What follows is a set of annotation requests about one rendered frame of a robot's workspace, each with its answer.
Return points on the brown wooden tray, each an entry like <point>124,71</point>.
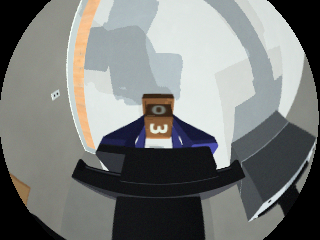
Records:
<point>157,99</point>

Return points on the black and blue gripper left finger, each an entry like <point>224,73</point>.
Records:
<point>127,135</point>

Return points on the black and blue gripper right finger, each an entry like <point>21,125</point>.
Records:
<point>190,136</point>

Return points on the brown wooden number cube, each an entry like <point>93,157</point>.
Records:
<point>158,120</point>

